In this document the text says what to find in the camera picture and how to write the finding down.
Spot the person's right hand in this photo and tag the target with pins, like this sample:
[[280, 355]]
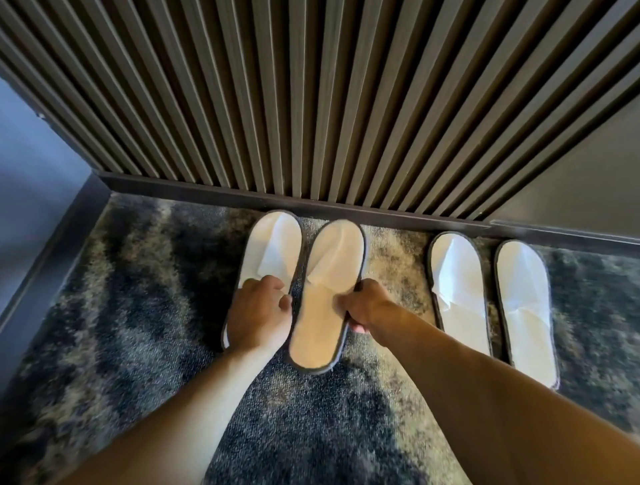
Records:
[[372, 307]]

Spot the person's left hand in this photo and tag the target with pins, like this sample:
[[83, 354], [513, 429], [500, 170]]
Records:
[[257, 320]]

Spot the person's right thumb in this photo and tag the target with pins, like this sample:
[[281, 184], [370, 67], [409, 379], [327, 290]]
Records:
[[349, 307]]

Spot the person's left thumb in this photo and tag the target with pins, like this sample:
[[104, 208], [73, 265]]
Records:
[[286, 302]]

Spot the white disposable slipper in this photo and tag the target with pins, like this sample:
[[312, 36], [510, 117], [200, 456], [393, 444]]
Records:
[[525, 310], [272, 250], [457, 290], [325, 310]]

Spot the person's right forearm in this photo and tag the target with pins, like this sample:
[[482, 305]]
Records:
[[490, 399]]

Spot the person's left forearm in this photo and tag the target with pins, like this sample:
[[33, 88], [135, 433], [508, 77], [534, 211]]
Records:
[[195, 414]]

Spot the dark baseboard strip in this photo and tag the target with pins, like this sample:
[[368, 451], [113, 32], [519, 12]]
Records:
[[210, 189]]

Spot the dark slatted wood panel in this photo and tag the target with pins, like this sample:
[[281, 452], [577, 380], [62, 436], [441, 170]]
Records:
[[320, 100]]

